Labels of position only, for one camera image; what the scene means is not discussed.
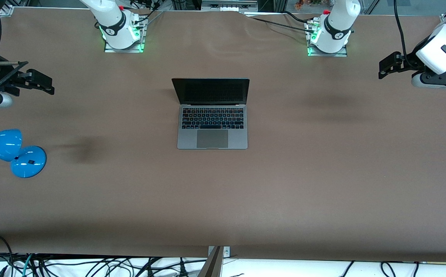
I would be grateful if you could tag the white power strip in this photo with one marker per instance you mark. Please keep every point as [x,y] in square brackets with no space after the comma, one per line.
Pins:
[228,5]

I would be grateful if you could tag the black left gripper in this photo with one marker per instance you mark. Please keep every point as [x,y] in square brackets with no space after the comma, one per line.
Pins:
[409,64]

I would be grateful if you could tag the blue desk lamp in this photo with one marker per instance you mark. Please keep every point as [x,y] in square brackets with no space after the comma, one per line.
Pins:
[27,161]

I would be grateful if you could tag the grey laptop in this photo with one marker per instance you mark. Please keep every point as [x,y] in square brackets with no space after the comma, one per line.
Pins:
[211,139]

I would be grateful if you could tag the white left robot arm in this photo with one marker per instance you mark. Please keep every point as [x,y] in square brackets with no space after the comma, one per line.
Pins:
[336,27]

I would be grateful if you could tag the silver metal bracket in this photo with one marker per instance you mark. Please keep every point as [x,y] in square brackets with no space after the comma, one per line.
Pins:
[227,252]

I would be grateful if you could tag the orange object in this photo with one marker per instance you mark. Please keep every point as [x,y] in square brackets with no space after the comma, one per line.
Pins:
[307,4]

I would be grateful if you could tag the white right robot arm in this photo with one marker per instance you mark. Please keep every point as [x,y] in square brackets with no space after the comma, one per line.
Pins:
[115,27]

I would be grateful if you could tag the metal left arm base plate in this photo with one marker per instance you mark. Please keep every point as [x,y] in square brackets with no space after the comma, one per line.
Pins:
[338,54]

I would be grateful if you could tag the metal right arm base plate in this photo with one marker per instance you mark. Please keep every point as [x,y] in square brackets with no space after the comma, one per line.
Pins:
[125,50]

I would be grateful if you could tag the dark metal post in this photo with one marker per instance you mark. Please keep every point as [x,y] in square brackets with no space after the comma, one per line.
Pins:
[212,267]

